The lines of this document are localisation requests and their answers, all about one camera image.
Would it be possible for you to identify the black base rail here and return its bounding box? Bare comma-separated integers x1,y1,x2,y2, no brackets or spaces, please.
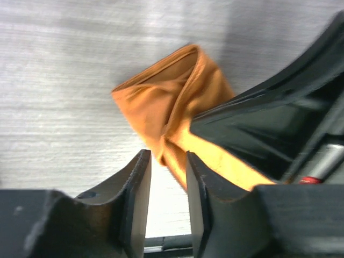
144,234,194,258

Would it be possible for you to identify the orange satin napkin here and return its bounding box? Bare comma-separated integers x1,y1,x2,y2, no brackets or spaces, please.
111,44,271,191

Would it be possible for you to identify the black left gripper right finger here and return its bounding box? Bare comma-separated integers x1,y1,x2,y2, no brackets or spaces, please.
187,153,343,257

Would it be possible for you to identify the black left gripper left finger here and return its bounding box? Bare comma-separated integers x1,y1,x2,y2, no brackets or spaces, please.
1,149,151,257

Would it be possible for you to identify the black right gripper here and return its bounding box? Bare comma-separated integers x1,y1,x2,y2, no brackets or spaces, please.
190,12,343,184

